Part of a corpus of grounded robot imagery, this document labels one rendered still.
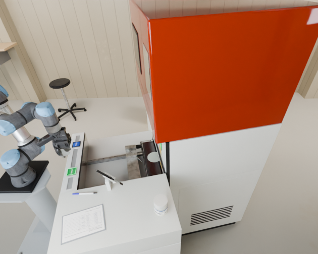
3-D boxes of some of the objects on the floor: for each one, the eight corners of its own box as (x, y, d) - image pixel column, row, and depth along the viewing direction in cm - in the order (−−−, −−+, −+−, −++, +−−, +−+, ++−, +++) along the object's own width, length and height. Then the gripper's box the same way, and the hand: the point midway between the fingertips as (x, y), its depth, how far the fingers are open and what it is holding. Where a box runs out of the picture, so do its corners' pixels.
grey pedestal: (14, 259, 178) (-49, 210, 127) (38, 211, 212) (-4, 157, 161) (71, 259, 176) (31, 209, 125) (86, 211, 210) (59, 156, 159)
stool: (90, 105, 374) (80, 74, 337) (82, 121, 336) (70, 87, 299) (62, 106, 375) (50, 75, 338) (51, 122, 338) (36, 89, 300)
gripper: (62, 133, 105) (74, 161, 118) (65, 123, 112) (76, 150, 125) (45, 136, 104) (59, 164, 117) (49, 125, 111) (62, 152, 124)
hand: (62, 156), depth 120 cm, fingers closed
